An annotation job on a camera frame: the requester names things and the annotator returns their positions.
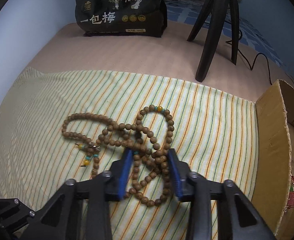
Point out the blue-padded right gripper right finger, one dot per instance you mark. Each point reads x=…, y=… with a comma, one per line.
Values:
x=237, y=217

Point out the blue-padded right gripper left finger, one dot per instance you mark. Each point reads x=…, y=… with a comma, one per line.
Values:
x=60, y=217

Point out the open cardboard box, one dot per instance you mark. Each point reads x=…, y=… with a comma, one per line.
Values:
x=275, y=173

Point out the tan bed blanket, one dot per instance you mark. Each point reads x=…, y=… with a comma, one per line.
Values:
x=170, y=55

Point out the blue patterned bedsheet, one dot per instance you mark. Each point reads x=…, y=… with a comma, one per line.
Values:
x=187, y=11

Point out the black snack bag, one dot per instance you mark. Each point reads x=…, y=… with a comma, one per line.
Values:
x=121, y=17

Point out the black tripod stand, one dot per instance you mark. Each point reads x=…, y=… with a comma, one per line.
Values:
x=217, y=11

